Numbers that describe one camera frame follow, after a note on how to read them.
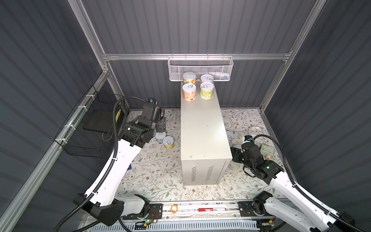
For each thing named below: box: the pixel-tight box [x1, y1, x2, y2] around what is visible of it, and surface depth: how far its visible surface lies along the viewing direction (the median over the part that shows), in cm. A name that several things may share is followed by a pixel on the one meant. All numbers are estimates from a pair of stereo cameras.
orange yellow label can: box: [182, 71, 197, 86], surface depth 80 cm
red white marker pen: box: [198, 207, 227, 212], surface depth 75 cm
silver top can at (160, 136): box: [155, 131, 167, 144], surface depth 99 cm
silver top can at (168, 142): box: [161, 135, 175, 149], surface depth 96 cm
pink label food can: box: [199, 73, 215, 84], surface depth 82 cm
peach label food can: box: [182, 83, 197, 102], surface depth 77 cm
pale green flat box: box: [259, 143, 276, 160], surface depth 93 cm
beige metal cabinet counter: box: [180, 81, 233, 186], surface depth 70 cm
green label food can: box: [199, 82, 215, 101], surface depth 77 cm
